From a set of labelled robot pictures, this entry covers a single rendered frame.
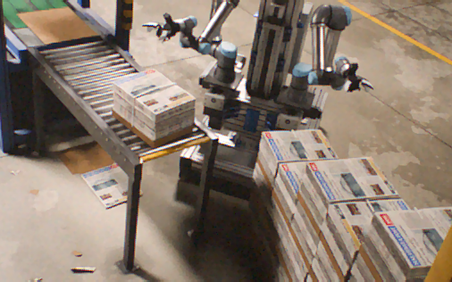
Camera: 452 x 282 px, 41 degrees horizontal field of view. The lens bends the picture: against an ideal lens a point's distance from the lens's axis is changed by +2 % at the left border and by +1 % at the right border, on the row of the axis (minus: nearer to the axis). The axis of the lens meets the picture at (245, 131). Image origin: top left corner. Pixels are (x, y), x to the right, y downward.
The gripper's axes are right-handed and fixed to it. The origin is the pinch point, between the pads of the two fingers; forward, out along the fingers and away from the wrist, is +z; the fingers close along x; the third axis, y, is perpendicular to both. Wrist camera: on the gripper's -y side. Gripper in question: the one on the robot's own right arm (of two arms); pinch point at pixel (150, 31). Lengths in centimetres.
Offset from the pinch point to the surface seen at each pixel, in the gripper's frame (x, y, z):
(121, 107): -16.6, 31.6, 29.4
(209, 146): -60, 42, -1
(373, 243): -173, -18, 37
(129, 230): -58, 85, 48
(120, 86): -13.0, 19.0, 29.1
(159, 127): -46, 24, 29
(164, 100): -37.3, 15.5, 19.0
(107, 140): -25, 43, 43
